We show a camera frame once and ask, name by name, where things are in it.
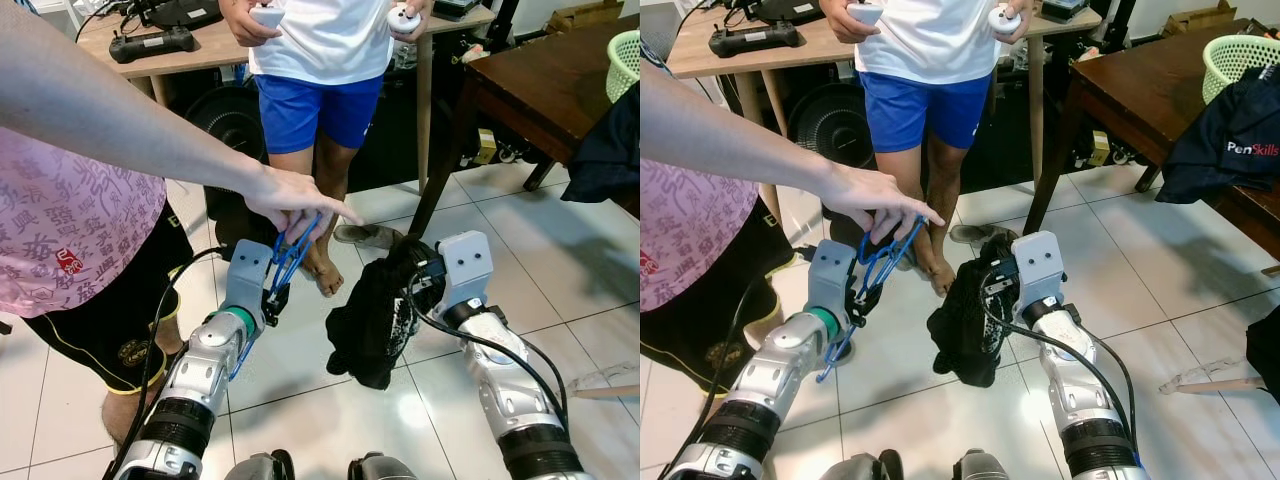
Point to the navy garment white lettering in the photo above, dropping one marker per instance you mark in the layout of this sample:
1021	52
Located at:
1220	140
605	150

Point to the white-shirted person left hand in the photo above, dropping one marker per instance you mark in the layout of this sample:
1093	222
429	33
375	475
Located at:
425	15
1026	12

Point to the dark wooden table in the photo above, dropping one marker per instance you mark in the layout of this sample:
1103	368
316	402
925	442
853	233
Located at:
540	80
1140	90

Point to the pink-shirted person left forearm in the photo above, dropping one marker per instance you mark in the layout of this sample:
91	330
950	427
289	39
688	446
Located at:
740	140
100	100

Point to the green perforated laundry basket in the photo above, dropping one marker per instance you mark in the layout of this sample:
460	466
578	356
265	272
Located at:
625	65
1240	65

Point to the brown cardboard box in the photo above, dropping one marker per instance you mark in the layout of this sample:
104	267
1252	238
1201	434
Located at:
585	15
1195	18

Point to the black round fan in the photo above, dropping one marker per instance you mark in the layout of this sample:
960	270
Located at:
830	120
230	120

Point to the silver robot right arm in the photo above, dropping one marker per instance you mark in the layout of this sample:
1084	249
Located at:
1080	390
510	390

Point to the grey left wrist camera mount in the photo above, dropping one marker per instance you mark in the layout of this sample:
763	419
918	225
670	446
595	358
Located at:
248	280
832	280

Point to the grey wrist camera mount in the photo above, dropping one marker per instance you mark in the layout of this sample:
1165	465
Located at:
1038	270
465	270
832	280
248	280

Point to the black electronic device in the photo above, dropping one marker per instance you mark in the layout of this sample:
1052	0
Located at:
175	10
780	8

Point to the robot right leg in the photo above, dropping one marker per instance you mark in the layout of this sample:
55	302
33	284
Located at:
385	468
985	466

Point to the bystander in black trousers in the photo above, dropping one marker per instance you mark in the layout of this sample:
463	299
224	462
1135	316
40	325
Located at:
1265	355

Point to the black gamepad remote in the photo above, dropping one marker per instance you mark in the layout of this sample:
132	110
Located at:
150	43
755	38

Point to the pink-shirted person left hand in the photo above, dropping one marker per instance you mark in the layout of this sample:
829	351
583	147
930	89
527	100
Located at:
290	200
880	200

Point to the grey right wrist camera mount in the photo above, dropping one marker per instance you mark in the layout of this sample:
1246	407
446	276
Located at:
465	270
1038	270

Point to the light wooden furniture leg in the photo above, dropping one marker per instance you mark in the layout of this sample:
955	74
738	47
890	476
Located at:
605	382
1210	380

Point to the light wooden desk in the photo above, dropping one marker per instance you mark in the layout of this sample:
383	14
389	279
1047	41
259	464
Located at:
790	50
200	50

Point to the person in pink shirt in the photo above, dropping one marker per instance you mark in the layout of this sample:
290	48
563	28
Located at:
70	220
690	250

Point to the white-shirted person right hand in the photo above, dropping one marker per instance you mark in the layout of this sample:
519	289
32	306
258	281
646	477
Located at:
240	25
838	25

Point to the black printed shirt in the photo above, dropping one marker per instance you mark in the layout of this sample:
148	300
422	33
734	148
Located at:
965	330
375	320

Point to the blue plastic hanger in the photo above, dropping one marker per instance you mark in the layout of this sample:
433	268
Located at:
880	265
285	262

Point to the white handheld controller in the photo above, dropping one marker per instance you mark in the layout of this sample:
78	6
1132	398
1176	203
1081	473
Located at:
403	18
1003	18
268	16
866	14

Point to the brown sandal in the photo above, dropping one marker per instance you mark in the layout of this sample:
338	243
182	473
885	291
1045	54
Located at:
370	235
975	235

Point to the person in white shirt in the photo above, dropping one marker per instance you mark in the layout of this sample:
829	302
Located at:
930	60
320	60

